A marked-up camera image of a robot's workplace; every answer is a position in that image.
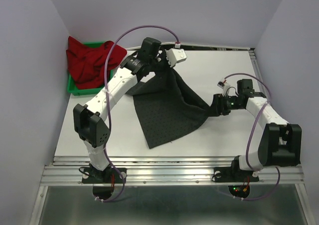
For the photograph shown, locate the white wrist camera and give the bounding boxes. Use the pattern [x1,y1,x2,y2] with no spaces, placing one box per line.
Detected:
[165,48,187,68]
[217,78,231,96]

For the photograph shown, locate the dark grey dotted skirt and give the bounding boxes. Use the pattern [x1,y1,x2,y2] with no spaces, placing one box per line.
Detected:
[126,69,209,149]

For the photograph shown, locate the aluminium rail frame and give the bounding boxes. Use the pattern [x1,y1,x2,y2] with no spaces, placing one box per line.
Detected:
[29,48,310,225]

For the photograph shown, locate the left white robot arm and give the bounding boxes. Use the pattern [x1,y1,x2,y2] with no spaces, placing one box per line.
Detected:
[73,37,187,182]

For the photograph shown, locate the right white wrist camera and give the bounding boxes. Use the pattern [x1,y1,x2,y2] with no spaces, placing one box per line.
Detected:
[217,78,231,96]

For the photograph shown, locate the white back wall trim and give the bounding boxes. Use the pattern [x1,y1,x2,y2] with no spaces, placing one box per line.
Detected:
[126,42,255,51]

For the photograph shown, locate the green plastic bin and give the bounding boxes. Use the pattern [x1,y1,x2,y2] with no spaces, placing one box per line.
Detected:
[67,41,114,97]

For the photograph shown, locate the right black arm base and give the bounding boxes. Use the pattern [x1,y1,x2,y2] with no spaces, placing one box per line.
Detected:
[211,167,259,183]

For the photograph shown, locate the red skirt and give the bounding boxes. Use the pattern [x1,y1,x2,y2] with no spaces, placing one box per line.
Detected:
[66,35,128,89]

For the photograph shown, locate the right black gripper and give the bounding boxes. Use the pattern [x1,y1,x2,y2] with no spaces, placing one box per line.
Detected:
[204,93,244,116]

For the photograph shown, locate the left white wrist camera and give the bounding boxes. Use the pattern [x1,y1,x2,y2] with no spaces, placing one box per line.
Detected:
[165,48,187,68]

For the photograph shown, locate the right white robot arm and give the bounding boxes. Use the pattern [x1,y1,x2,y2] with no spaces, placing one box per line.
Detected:
[209,79,302,183]

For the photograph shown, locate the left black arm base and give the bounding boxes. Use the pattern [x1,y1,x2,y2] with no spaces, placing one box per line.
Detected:
[78,166,123,184]

